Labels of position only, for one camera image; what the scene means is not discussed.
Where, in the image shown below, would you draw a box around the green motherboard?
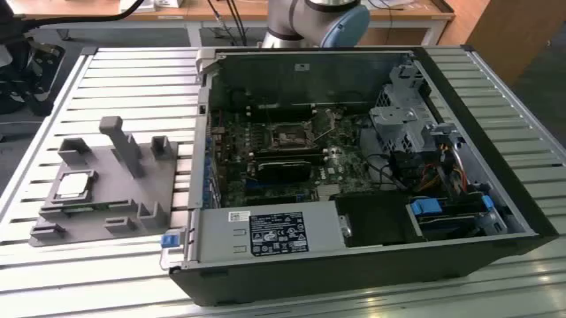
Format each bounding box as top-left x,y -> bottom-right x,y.
207,111 -> 390,209

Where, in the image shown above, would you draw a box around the hanging black cables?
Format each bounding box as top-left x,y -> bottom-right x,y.
206,0 -> 251,47

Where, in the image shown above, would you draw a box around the wooden cabinet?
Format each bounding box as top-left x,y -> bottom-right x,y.
435,0 -> 566,86

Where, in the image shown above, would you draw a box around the black installed RAM stick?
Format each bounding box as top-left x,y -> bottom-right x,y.
253,149 -> 325,163

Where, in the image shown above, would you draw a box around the green RAM stick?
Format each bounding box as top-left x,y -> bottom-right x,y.
63,204 -> 112,212

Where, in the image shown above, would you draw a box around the thin metal locking lever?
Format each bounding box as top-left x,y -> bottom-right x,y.
314,124 -> 339,140

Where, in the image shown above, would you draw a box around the grey power supply unit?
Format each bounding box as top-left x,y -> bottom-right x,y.
188,207 -> 347,263

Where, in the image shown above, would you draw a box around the CPU socket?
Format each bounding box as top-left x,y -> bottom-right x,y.
269,122 -> 318,150

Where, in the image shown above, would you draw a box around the coloured wire bundle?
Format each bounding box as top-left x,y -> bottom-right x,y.
418,142 -> 470,195

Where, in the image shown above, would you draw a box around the small silver heatsink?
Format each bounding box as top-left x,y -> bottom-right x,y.
317,185 -> 342,201

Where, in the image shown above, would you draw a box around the blue case latch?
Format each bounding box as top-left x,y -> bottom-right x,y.
160,233 -> 183,250

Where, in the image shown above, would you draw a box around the wooden desk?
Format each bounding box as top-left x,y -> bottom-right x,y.
0,0 -> 203,47
200,0 -> 457,47

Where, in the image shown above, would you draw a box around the black graphics card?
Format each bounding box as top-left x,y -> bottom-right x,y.
255,160 -> 311,185

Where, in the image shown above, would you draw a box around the silver square CPU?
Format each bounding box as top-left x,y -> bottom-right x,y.
58,172 -> 94,200

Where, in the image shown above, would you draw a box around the grey plastic parts rack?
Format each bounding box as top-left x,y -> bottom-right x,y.
27,115 -> 180,248

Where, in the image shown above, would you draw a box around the black open PC case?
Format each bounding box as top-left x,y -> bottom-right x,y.
167,45 -> 560,307

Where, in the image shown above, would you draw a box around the metal socket cover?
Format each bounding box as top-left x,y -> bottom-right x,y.
309,106 -> 345,140

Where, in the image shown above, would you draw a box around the silver metal drive cage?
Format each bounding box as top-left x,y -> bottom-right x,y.
369,64 -> 439,154

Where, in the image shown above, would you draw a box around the black cable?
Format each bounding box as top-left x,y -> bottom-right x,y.
365,152 -> 410,191

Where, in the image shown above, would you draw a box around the blue disk carrier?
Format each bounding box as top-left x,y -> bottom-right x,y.
409,197 -> 445,219

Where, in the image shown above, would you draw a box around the white box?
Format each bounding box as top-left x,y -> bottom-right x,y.
131,0 -> 183,13

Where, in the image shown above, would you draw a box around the grey case release handle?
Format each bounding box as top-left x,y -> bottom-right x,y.
194,48 -> 223,76

